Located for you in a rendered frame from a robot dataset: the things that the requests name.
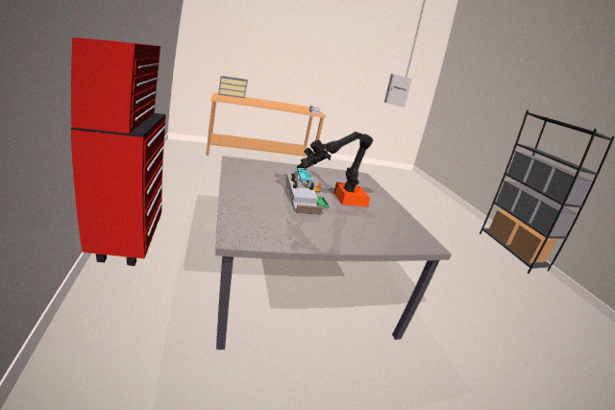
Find small trolley with teal deck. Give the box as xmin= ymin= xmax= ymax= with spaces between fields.
xmin=291 ymin=168 xmax=314 ymax=189

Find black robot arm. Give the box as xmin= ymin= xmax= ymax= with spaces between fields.
xmin=304 ymin=132 xmax=374 ymax=193

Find grey ramp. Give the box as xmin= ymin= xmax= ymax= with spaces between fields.
xmin=285 ymin=174 xmax=323 ymax=214

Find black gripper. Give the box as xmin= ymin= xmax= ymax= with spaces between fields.
xmin=297 ymin=154 xmax=320 ymax=169

